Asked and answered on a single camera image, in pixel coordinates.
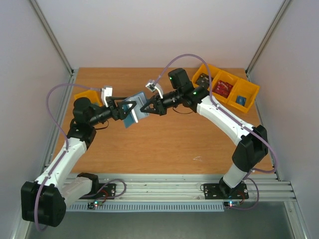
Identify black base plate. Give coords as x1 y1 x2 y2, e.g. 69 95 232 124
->
200 183 249 200
80 183 116 200

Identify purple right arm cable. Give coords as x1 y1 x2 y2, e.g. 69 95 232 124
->
156 53 278 211

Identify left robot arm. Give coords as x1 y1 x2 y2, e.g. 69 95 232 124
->
20 97 137 227

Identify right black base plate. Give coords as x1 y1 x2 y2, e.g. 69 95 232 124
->
200 183 249 200

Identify black items in bin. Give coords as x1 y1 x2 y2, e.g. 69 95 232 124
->
195 73 209 89

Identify teal leather card holder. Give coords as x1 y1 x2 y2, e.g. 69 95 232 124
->
123 92 149 128

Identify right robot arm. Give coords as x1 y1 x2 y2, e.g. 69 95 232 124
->
141 68 268 198

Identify small yellow bin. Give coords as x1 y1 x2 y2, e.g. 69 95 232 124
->
74 90 103 106

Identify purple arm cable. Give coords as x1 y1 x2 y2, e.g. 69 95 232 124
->
156 53 278 211
34 84 103 233

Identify red cards in bin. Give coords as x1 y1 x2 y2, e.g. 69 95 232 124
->
213 80 233 98

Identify aluminium frame rail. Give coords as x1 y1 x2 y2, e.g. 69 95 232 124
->
23 173 297 203

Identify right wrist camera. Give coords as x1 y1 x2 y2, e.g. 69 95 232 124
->
145 80 164 99

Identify circuit board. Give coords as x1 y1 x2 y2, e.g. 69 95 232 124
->
223 201 241 208
87 201 103 210

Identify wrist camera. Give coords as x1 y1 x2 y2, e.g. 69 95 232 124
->
145 80 164 99
101 86 113 107

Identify left circuit board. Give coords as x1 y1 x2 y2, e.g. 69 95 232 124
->
87 201 103 210

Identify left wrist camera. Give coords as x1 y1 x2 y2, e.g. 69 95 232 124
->
101 86 113 107

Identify right circuit board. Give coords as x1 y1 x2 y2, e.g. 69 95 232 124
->
223 201 241 208

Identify grey slotted cable duct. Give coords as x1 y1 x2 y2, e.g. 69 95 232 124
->
67 202 224 213

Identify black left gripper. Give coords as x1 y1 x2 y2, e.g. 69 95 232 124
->
89 97 137 126

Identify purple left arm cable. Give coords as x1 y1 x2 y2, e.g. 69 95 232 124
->
34 84 103 233

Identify yellow three-compartment bin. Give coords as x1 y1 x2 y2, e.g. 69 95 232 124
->
191 62 260 114

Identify blue card in bin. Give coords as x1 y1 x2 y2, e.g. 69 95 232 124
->
236 96 246 106

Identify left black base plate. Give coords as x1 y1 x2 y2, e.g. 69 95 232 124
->
80 183 116 200

